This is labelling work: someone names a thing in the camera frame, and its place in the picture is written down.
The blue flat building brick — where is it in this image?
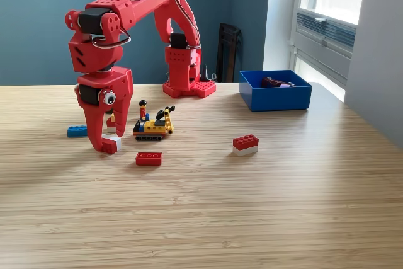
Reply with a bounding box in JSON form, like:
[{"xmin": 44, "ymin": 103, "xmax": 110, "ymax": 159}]
[{"xmin": 66, "ymin": 125, "xmax": 89, "ymax": 139}]

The blue plastic bin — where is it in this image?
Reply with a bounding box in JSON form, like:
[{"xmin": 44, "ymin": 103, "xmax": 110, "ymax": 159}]
[{"xmin": 238, "ymin": 69, "xmax": 312, "ymax": 112}]

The dark folded chair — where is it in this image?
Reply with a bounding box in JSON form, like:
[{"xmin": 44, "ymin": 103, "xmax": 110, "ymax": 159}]
[{"xmin": 215, "ymin": 22, "xmax": 244, "ymax": 83}]

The toy figure red shirt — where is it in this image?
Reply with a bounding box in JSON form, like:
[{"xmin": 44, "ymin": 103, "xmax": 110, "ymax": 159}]
[{"xmin": 139, "ymin": 100, "xmax": 150, "ymax": 122}]

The dark red toy car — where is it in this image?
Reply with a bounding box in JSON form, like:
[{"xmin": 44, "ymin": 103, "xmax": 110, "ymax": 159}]
[{"xmin": 260, "ymin": 76, "xmax": 295, "ymax": 88}]

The red and white brick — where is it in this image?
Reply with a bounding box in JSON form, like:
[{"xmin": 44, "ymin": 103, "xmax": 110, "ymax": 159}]
[{"xmin": 101, "ymin": 133, "xmax": 123, "ymax": 156}]

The red on white brick stack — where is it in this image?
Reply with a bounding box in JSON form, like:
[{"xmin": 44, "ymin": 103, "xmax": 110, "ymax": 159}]
[{"xmin": 232, "ymin": 134, "xmax": 260, "ymax": 157}]

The small yellow toy digger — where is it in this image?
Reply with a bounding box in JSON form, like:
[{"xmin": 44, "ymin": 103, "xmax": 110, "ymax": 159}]
[{"xmin": 132, "ymin": 105, "xmax": 176, "ymax": 142}]

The grey window vent unit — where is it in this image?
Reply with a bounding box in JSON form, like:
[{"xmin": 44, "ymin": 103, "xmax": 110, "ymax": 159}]
[{"xmin": 291, "ymin": 9, "xmax": 357, "ymax": 86}]

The red building brick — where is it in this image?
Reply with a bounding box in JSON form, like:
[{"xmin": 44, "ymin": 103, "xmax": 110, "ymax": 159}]
[{"xmin": 135, "ymin": 151, "xmax": 164, "ymax": 166}]

